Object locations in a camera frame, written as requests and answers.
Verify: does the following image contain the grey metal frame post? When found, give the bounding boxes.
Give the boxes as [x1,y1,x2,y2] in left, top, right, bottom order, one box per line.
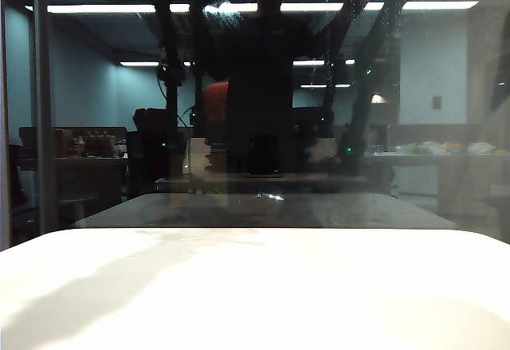
[30,0,60,236]

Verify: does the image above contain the round white side table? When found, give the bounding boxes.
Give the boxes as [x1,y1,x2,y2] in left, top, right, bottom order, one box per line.
[58,194,100,228]

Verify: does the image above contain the large glass pane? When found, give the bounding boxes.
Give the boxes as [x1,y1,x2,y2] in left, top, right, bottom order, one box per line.
[0,0,510,246]

